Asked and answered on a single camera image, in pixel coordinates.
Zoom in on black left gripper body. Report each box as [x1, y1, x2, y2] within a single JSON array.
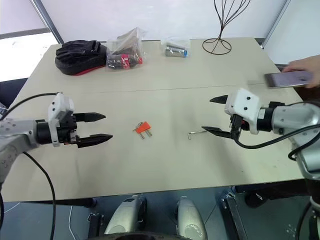
[[58, 111, 81, 146]]

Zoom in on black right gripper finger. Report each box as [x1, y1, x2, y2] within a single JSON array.
[[201, 125, 235, 140], [209, 94, 229, 106]]

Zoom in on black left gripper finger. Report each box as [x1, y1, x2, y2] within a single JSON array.
[[73, 112, 107, 124], [76, 133, 114, 149]]

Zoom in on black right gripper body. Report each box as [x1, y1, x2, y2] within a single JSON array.
[[228, 113, 251, 140]]

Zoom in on grey smartphone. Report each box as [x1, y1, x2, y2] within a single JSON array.
[[264, 70, 315, 89]]

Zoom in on person's bare hand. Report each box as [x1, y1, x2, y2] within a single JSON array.
[[284, 55, 320, 89]]

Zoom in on orange plug adapter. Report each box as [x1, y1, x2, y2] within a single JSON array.
[[134, 121, 154, 138]]

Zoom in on black bag with red trim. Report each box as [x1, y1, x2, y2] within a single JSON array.
[[54, 39, 111, 77]]

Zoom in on clear bag with metal cylinders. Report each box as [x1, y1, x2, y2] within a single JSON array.
[[160, 37, 192, 59]]

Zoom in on clear plastic bag with tools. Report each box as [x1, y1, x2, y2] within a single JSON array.
[[105, 27, 147, 73]]

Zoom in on black shoe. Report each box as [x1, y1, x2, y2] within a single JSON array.
[[244, 191, 266, 209]]

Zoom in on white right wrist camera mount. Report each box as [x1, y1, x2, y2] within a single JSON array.
[[224, 87, 261, 136]]

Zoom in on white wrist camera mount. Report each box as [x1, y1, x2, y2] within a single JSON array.
[[47, 92, 76, 147], [224, 87, 261, 136]]

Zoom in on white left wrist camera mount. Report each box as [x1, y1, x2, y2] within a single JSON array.
[[47, 92, 76, 147]]

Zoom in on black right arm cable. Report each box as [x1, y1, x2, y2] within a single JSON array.
[[231, 123, 320, 162]]

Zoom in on dark wire stand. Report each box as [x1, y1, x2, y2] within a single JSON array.
[[202, 0, 252, 56]]

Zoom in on black table leg frame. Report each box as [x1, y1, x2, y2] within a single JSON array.
[[86, 212, 105, 240], [219, 186, 249, 240]]

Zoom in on thin white floor cable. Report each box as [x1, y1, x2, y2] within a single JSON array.
[[67, 204, 76, 240]]

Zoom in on grey metal frame post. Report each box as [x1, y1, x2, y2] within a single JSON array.
[[259, 0, 292, 50], [29, 0, 65, 45]]

